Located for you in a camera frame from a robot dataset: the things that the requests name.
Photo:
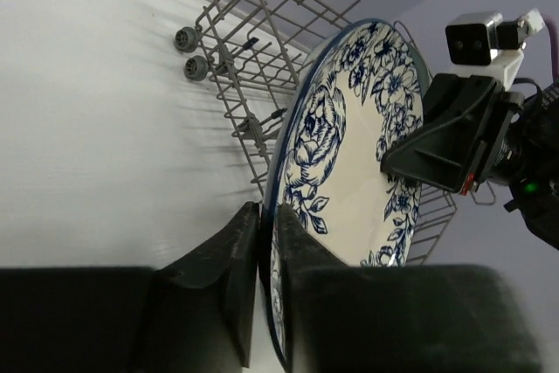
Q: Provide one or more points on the grey wire dish rack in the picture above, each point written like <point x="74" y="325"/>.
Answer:
<point x="248" y="49"/>

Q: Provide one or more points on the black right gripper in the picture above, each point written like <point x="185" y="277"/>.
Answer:
<point x="464" y="125"/>

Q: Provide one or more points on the blue floral plate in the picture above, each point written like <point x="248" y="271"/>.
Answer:
<point x="360" y="95"/>

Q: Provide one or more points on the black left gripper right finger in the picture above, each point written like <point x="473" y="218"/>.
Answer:
<point x="340" y="318"/>

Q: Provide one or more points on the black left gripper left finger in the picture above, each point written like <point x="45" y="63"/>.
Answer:
<point x="194" y="315"/>

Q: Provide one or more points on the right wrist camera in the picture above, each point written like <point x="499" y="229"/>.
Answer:
<point x="485" y="44"/>

